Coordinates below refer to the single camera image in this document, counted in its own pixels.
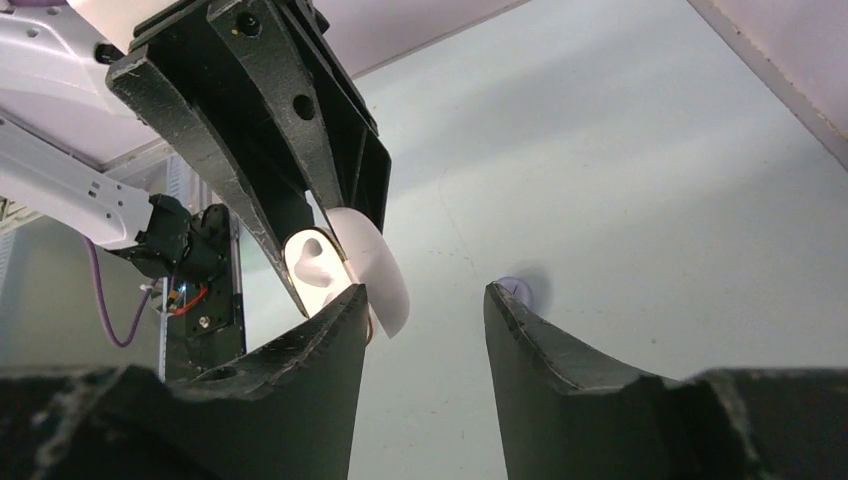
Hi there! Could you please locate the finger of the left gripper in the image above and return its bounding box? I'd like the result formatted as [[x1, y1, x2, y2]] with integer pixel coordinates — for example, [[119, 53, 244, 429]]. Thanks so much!
[[206, 1, 391, 228], [106, 47, 314, 316]]

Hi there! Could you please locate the purple earbud charging case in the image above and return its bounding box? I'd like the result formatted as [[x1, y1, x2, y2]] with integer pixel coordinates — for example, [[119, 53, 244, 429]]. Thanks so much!
[[496, 276, 534, 310]]

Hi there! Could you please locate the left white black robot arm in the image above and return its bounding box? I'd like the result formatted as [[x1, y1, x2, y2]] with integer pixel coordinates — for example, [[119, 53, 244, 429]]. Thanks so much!
[[1, 1, 409, 323]]

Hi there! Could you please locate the aluminium frame rail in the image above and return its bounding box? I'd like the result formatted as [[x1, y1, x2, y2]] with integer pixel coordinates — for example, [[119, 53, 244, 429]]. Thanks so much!
[[1, 135, 223, 348]]

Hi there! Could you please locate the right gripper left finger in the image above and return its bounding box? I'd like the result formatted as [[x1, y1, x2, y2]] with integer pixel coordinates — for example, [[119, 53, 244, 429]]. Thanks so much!
[[1, 285, 369, 479]]

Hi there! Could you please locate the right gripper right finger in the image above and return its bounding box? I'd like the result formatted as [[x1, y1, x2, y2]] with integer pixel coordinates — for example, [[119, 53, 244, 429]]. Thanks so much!
[[484, 283, 847, 479]]

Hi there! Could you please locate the white earbud charging case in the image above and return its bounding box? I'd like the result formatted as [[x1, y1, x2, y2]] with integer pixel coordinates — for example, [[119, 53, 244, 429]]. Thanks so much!
[[281, 207, 410, 338]]

